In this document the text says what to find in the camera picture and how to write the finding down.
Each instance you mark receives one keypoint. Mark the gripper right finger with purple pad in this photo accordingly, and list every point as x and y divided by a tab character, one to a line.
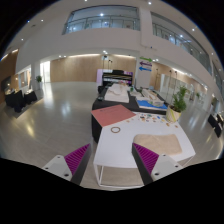
153	166

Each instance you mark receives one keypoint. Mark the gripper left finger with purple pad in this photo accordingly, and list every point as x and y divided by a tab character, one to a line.
72	166

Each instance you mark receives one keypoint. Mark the beige towel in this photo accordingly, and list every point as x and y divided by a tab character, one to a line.
160	144

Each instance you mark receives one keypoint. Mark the white table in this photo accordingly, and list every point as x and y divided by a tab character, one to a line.
114	148

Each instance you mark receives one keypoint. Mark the small colourful items on table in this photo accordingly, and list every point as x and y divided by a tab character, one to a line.
156	119

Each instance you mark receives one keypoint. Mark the potted green plant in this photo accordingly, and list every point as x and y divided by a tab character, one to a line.
174	111

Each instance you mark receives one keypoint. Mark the pink paper sheet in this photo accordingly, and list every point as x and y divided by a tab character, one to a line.
111	115

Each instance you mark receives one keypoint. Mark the black covered display table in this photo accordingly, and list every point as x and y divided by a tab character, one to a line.
132	105

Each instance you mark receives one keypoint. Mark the black seats at right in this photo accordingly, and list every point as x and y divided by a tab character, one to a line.
217	123

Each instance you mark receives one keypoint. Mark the white architectural model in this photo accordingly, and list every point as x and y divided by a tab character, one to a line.
117	92

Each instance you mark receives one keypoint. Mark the small potted plant far left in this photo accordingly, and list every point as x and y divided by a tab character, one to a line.
39	81

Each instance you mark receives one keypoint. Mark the black piano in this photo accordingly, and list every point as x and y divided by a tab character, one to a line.
117	76

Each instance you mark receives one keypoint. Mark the coloured direction signs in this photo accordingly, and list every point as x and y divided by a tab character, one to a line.
145	64

